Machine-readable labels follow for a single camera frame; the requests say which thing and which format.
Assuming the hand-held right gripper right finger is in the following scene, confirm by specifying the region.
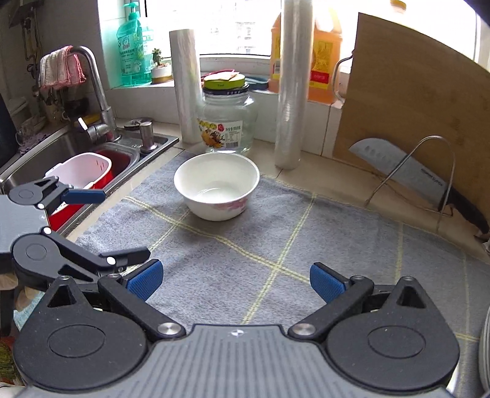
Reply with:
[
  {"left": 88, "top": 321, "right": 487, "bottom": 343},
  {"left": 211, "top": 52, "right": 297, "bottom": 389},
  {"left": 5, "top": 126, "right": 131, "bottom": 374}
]
[{"left": 288, "top": 262, "right": 431, "bottom": 342}]

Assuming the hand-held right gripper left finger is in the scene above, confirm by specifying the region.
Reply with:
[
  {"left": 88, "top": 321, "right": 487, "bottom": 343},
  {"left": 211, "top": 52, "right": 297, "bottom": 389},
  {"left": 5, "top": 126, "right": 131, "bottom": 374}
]
[{"left": 45, "top": 259, "right": 185, "bottom": 343}]

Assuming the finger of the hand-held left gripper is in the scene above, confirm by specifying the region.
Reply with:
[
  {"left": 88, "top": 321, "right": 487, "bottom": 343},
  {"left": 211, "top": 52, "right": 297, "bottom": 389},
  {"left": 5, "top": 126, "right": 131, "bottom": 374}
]
[
  {"left": 43, "top": 229, "right": 151, "bottom": 286},
  {"left": 36, "top": 176, "right": 107, "bottom": 210}
]

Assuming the white bowl with pink flowers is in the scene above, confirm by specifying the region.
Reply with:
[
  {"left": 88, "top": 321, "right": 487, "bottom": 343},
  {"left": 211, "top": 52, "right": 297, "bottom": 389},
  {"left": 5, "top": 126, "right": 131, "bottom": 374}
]
[{"left": 174, "top": 153, "right": 261, "bottom": 222}]

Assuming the white strainer basket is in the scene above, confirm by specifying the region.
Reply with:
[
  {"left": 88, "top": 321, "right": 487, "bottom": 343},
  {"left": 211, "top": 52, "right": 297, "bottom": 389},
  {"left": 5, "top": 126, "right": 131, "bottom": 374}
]
[{"left": 45, "top": 152, "right": 113, "bottom": 191}]

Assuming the red plastic basin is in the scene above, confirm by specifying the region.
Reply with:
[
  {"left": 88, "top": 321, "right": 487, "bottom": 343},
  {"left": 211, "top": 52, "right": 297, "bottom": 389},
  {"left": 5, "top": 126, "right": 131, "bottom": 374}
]
[{"left": 45, "top": 149, "right": 141, "bottom": 232}]

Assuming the stainless steel sink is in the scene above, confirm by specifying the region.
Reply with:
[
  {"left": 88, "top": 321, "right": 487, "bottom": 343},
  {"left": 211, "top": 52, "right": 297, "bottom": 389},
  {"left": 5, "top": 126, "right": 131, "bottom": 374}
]
[{"left": 0, "top": 122, "right": 180, "bottom": 238}]

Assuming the grey plaid dish mat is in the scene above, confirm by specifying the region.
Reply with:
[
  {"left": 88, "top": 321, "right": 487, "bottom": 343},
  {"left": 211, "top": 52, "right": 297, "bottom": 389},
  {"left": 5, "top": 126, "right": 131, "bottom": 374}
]
[{"left": 74, "top": 151, "right": 490, "bottom": 383}]

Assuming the metal sink knob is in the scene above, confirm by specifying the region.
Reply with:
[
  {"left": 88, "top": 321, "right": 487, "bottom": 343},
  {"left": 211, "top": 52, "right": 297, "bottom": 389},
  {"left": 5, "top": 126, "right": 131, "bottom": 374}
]
[{"left": 138, "top": 120, "right": 160, "bottom": 153}]

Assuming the metal faucet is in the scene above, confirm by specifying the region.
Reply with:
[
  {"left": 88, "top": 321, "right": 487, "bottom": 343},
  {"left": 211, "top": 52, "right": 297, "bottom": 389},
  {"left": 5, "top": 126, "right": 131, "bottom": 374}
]
[{"left": 71, "top": 46, "right": 119, "bottom": 143}]

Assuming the pink dishcloth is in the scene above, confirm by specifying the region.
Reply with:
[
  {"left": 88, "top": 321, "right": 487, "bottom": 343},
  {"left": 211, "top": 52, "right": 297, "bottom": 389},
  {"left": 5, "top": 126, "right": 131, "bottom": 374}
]
[{"left": 38, "top": 45, "right": 87, "bottom": 91}]

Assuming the small potted plant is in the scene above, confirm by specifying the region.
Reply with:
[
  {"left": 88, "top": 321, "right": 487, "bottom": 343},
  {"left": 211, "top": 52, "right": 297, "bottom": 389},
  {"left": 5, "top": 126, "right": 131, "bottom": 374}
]
[{"left": 150, "top": 48, "right": 175, "bottom": 85}]

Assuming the white paper roll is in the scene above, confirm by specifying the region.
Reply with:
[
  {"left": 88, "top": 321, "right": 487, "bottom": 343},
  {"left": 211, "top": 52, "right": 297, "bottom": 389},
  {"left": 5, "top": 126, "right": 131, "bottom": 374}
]
[{"left": 169, "top": 28, "right": 203, "bottom": 144}]

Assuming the green dish soap bottle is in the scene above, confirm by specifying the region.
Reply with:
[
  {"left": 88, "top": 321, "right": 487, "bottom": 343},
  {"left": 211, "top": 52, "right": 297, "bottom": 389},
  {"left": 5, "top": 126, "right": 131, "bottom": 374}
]
[{"left": 115, "top": 2, "right": 154, "bottom": 87}]

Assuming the glass jar with green lid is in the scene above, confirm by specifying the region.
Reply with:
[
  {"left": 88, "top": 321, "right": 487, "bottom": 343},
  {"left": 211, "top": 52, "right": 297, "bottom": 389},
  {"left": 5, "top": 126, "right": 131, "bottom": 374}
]
[{"left": 196, "top": 72, "right": 258, "bottom": 156}]

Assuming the tall plastic wrap roll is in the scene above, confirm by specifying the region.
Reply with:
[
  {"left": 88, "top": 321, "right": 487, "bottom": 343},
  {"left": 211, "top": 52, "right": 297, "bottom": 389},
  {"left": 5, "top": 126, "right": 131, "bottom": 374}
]
[{"left": 274, "top": 0, "right": 315, "bottom": 170}]

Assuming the bamboo cutting board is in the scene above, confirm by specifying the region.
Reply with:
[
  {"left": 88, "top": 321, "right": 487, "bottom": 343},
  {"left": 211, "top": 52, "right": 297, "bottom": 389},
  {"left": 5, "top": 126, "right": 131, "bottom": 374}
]
[{"left": 332, "top": 12, "right": 490, "bottom": 226}]

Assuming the window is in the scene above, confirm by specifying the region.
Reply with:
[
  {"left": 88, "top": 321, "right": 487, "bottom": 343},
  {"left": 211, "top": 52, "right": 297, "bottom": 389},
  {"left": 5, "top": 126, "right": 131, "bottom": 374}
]
[{"left": 97, "top": 0, "right": 479, "bottom": 90}]

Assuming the orange cooking oil bottle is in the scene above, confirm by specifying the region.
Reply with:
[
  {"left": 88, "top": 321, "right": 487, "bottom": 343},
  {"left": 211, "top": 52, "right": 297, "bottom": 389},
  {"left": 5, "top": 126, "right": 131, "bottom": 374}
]
[{"left": 270, "top": 0, "right": 343, "bottom": 105}]

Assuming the black-handled kitchen knife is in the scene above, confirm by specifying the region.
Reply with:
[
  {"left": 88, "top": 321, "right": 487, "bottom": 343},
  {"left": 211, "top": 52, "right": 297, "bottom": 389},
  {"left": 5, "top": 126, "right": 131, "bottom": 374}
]
[{"left": 348, "top": 138, "right": 490, "bottom": 235}]

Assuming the metal wire rack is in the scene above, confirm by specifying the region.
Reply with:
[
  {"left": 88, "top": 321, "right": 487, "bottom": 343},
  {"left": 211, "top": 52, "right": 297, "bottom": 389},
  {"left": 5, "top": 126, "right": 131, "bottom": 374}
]
[{"left": 364, "top": 135, "right": 458, "bottom": 234}]

